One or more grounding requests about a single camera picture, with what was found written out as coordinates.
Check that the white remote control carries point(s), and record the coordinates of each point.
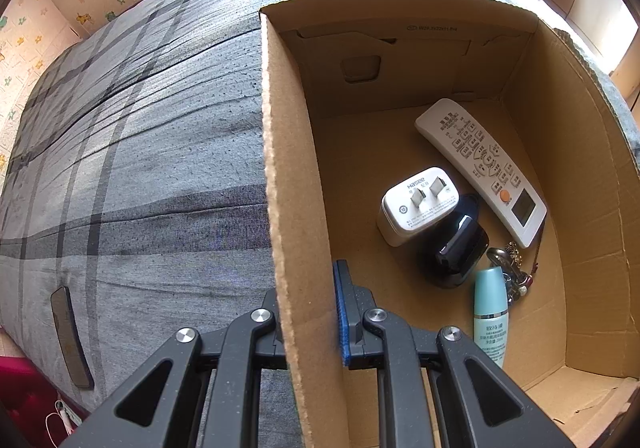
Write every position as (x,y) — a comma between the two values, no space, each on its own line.
(470,148)

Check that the dark red object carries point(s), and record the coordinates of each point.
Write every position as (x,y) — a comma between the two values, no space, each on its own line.
(25,388)

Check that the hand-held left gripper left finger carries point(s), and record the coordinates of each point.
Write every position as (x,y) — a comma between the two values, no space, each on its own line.
(267,328)

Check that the teal cosmetic bottle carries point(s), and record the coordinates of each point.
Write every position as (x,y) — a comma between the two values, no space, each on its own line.
(492,318)

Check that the bunch of keys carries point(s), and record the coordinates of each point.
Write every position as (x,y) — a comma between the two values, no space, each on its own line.
(515,278)

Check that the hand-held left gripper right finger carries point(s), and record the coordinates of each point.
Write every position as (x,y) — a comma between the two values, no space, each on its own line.
(344,313)

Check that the grey plaid bedsheet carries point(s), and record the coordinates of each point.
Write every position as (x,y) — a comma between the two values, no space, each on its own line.
(150,153)

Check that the large white plug charger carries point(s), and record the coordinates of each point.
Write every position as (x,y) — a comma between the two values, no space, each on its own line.
(415,218)

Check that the cream wardrobe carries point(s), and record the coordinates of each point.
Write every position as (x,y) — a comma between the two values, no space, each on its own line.
(590,3)

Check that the dark smartphone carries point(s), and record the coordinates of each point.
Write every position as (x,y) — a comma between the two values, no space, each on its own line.
(70,338)

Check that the brown cardboard box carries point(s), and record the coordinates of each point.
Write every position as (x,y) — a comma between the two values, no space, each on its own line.
(360,163)

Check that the black glossy container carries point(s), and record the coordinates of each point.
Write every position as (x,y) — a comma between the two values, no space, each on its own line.
(455,253)

